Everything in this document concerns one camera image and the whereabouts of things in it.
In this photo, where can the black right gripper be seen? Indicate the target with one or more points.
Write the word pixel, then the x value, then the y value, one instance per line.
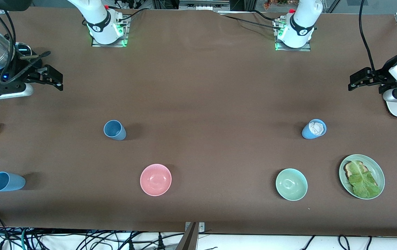
pixel 25 71

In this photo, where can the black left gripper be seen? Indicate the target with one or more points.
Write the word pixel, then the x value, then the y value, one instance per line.
pixel 381 77

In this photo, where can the white paper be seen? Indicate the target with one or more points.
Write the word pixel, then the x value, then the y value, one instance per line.
pixel 316 128

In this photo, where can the blue plastic cup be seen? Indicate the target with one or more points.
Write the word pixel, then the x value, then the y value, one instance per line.
pixel 14 182
pixel 306 133
pixel 118 133

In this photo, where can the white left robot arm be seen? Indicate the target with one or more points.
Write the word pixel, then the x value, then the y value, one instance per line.
pixel 299 27

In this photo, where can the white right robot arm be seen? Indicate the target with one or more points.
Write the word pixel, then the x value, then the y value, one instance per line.
pixel 103 24

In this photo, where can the round black glossy disc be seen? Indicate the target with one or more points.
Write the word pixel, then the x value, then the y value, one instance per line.
pixel 23 49

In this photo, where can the pale green plate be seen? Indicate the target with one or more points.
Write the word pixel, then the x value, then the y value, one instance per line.
pixel 372 165

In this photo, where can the toast slice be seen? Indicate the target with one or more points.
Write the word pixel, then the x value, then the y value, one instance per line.
pixel 348 170

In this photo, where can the green lettuce leaf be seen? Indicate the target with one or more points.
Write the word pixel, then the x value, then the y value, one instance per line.
pixel 363 182

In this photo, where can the power strip with plugs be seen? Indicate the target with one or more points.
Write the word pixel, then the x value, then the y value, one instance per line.
pixel 129 4

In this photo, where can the reddish brown object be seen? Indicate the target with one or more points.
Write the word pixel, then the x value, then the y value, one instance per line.
pixel 282 3

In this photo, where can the pale green bowl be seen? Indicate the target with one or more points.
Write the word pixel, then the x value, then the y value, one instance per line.
pixel 291 184

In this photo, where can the pink bowl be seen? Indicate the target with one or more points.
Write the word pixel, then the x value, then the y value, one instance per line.
pixel 155 180

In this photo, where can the grey metal box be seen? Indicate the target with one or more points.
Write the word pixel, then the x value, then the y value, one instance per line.
pixel 203 5

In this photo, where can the dark metal bar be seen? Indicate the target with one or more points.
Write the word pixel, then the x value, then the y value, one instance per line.
pixel 188 241

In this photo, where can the small metal bracket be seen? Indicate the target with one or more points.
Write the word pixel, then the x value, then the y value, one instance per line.
pixel 202 227

